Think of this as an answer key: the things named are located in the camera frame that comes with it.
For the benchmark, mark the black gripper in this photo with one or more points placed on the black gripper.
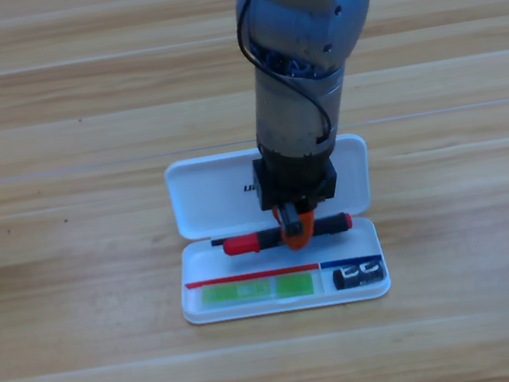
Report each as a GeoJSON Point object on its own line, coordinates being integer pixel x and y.
{"type": "Point", "coordinates": [296, 182]}

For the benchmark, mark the red black marker pen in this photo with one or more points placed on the red black marker pen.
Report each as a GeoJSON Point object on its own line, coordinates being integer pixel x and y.
{"type": "Point", "coordinates": [243, 243]}

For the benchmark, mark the white Unitree pencil case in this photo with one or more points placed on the white Unitree pencil case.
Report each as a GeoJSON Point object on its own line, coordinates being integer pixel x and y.
{"type": "Point", "coordinates": [216, 192]}

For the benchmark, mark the small black sharpener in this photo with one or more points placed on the small black sharpener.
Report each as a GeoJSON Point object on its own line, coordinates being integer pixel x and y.
{"type": "Point", "coordinates": [360, 275]}

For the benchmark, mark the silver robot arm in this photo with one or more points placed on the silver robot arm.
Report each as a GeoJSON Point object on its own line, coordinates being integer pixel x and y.
{"type": "Point", "coordinates": [290, 108]}

